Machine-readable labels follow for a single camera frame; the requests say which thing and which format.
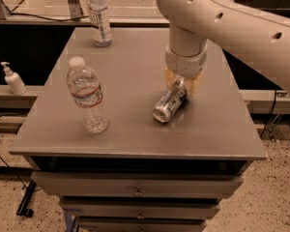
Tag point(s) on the grey drawer cabinet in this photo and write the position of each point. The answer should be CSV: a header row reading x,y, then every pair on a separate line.
x,y
212,134

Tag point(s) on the water bottle blue white label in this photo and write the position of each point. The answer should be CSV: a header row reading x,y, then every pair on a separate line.
x,y
98,14

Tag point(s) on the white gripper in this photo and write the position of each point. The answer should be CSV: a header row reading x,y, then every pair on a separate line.
x,y
185,64

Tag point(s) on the black metal foot bracket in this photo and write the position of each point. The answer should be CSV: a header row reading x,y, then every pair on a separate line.
x,y
23,210

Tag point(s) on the white pump lotion bottle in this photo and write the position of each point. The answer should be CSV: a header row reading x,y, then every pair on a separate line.
x,y
13,79

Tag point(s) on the silver blue redbull can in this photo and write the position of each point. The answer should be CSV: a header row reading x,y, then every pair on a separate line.
x,y
168,104

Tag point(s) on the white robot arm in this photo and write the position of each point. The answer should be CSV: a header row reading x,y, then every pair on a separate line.
x,y
261,40

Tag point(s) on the bottom grey drawer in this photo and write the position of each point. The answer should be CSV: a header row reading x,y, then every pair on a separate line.
x,y
102,224

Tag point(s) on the clear water bottle red label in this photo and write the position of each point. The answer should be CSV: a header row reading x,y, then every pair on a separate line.
x,y
86,91

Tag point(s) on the grey metal railing frame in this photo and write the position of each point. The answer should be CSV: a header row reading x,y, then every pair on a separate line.
x,y
121,11

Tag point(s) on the middle grey drawer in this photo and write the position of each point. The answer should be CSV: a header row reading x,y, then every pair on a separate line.
x,y
141,208

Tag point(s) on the top grey drawer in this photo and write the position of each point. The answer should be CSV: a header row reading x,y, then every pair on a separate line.
x,y
137,185

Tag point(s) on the grey drawer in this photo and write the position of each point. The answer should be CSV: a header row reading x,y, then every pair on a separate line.
x,y
141,208
137,185
102,224

